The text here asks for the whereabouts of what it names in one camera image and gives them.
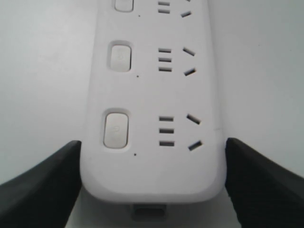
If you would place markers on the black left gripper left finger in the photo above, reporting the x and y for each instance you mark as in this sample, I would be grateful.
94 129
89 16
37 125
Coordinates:
43 196

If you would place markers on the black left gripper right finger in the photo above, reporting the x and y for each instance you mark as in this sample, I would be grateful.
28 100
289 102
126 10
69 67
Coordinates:
263 193

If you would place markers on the white five-outlet power strip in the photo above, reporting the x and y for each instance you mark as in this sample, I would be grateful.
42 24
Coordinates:
153 135

